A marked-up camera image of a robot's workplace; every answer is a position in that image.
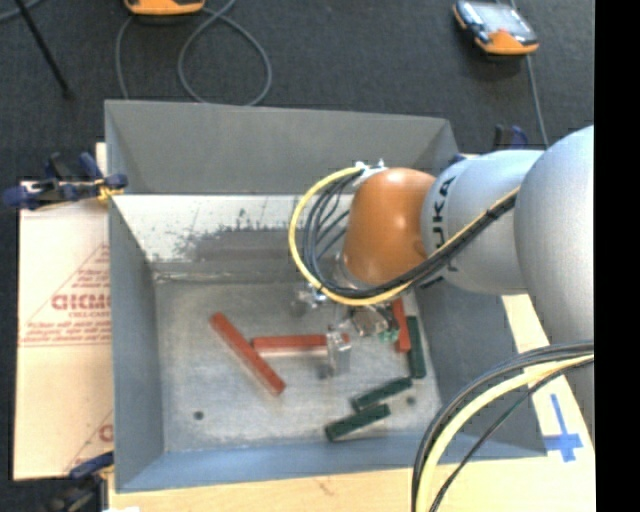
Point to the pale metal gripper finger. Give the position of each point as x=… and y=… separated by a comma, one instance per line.
x=341, y=356
x=306, y=299

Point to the red-brown flat block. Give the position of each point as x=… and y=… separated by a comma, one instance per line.
x=290, y=342
x=401, y=332
x=247, y=354

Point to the dark green flat block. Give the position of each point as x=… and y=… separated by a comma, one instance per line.
x=357, y=422
x=382, y=393
x=416, y=350

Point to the brown cardboard board, red print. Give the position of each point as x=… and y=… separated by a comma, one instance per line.
x=60, y=380

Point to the grey metal bin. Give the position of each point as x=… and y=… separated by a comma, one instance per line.
x=210, y=415

